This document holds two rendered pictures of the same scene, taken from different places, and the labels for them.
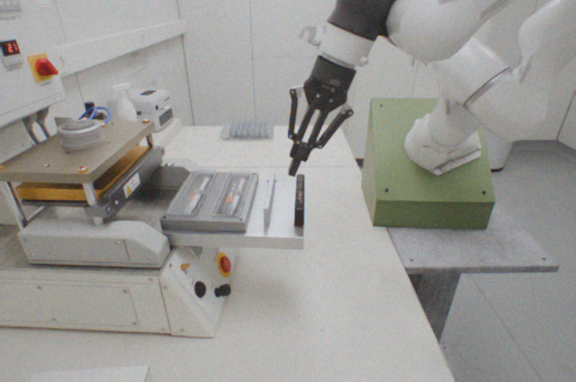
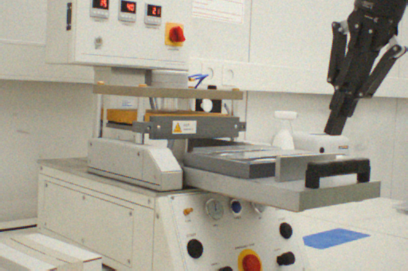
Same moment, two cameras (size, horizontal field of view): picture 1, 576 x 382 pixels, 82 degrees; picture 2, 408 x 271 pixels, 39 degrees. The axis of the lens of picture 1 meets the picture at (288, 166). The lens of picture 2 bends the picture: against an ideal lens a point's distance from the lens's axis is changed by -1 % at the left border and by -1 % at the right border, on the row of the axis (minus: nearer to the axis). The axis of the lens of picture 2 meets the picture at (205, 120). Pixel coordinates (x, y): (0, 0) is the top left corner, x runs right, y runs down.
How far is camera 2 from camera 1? 61 cm
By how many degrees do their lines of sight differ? 49
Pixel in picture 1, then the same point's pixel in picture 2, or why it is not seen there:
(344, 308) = not seen: outside the picture
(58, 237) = (107, 143)
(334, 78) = not seen: outside the picture
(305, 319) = not seen: outside the picture
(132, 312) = (130, 245)
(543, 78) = not seen: outside the picture
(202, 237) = (209, 177)
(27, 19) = not seen: outside the picture
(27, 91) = (154, 49)
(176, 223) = (194, 158)
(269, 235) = (267, 184)
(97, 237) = (128, 147)
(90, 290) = (110, 208)
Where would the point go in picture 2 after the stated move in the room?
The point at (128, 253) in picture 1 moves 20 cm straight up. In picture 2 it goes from (143, 167) to (147, 55)
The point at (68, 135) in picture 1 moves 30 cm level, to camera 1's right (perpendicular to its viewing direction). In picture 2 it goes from (155, 72) to (267, 76)
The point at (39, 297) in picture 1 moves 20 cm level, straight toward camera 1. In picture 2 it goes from (80, 210) to (57, 234)
